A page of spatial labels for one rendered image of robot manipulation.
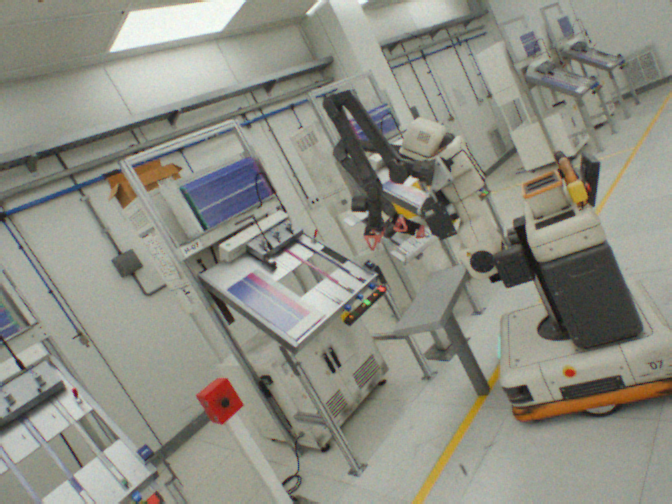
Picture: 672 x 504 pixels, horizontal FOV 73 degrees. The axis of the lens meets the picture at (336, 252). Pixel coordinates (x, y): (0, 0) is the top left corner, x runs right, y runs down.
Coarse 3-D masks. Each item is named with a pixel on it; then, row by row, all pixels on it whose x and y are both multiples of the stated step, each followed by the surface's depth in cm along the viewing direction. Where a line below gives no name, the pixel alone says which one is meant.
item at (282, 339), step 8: (200, 280) 245; (208, 280) 241; (208, 288) 243; (216, 288) 238; (224, 296) 236; (232, 304) 234; (240, 304) 231; (240, 312) 233; (248, 312) 228; (256, 320) 226; (264, 320) 225; (264, 328) 225; (272, 328) 221; (272, 336) 223; (280, 336) 218; (288, 344) 217; (296, 344) 215; (296, 352) 218
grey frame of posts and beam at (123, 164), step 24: (144, 192) 235; (240, 216) 265; (168, 240) 238; (192, 240) 243; (216, 240) 252; (312, 264) 295; (216, 312) 247; (408, 336) 268; (240, 360) 251; (312, 384) 218; (288, 432) 262; (336, 432) 222
